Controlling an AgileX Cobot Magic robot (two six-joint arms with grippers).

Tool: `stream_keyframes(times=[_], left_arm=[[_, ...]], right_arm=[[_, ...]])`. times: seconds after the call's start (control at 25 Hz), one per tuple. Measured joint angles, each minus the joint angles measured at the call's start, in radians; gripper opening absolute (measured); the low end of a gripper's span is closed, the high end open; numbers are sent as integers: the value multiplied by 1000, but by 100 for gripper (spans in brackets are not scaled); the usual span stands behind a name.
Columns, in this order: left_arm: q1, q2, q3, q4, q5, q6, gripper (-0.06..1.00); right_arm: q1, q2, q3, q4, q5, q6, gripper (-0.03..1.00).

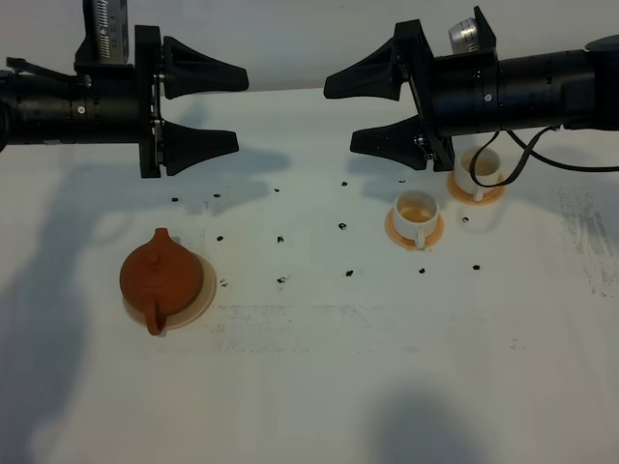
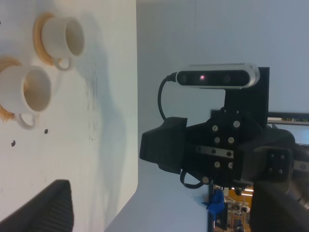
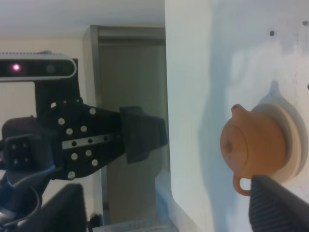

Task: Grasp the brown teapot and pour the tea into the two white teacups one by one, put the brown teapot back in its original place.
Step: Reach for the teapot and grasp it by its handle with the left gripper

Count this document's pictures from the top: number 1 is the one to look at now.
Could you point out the near orange saucer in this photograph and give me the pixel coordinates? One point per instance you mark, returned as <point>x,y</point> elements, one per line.
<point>395,237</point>

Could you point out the white teacup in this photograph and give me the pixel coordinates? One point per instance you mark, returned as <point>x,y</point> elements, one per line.
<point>415,217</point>
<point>487,170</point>

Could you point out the near white teacup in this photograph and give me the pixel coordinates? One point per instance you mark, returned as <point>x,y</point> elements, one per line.
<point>415,217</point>

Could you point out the orange saucer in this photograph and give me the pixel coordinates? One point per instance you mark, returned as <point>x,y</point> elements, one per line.
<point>460,195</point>
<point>395,237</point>

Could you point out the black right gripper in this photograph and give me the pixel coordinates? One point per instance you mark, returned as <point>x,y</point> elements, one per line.
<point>452,95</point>

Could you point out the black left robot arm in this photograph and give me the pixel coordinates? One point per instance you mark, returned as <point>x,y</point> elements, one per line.
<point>40,106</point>

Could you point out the brown clay teapot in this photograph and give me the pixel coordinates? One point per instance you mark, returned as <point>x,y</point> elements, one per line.
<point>160,279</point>

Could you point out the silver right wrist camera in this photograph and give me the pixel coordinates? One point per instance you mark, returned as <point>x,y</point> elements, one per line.
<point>465,36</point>

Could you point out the beige round teapot coaster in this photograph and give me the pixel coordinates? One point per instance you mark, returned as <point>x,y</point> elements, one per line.
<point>200,304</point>

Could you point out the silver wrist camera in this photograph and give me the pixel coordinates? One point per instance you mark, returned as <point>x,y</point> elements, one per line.
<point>465,36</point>
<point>106,28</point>

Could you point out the far white teacup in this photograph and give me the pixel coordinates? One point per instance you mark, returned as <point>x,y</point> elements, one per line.
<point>487,170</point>

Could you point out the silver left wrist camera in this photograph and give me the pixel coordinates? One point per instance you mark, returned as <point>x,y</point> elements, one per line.
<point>106,28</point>

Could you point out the far orange saucer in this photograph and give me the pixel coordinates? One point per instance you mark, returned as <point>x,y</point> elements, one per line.
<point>460,195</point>

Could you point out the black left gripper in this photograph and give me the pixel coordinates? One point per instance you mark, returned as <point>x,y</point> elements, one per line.
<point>118,100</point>

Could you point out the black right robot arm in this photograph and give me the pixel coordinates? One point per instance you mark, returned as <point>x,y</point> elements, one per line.
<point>574,89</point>

